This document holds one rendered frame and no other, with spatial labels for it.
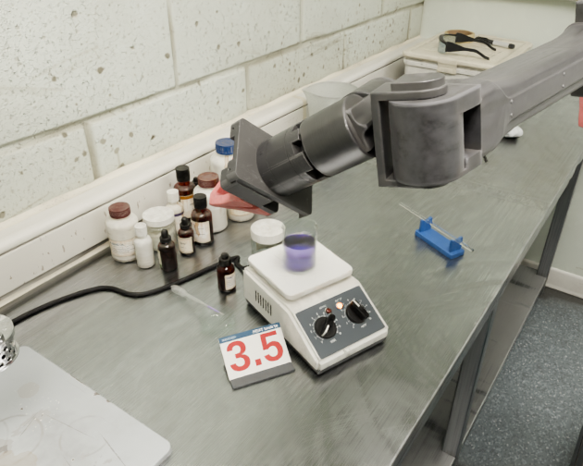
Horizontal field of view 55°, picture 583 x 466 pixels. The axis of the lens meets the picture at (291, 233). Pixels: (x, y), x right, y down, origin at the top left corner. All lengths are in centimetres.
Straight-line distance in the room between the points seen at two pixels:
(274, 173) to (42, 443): 44
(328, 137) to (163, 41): 71
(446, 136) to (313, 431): 42
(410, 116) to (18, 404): 60
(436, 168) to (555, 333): 176
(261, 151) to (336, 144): 8
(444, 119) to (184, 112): 83
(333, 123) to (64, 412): 51
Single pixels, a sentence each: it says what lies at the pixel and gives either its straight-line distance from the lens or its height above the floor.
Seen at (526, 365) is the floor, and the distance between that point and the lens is 201.
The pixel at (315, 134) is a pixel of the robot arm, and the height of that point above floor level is 114.
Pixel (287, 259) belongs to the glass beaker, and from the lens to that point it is 80.
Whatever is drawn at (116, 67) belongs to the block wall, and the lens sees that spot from 106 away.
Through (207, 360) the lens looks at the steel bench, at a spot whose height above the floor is 75.
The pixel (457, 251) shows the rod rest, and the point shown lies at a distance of 105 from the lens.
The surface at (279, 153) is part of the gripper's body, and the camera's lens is 50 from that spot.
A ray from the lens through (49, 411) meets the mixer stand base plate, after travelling 79.
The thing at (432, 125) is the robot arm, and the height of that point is 117.
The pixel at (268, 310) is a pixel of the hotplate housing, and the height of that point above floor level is 79.
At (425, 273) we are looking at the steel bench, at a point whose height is 75.
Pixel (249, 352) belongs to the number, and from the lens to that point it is 79.
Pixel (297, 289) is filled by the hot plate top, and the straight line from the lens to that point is 78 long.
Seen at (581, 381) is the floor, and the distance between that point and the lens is 203.
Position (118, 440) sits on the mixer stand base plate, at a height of 76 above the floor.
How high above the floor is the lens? 132
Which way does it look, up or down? 32 degrees down
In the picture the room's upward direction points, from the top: straight up
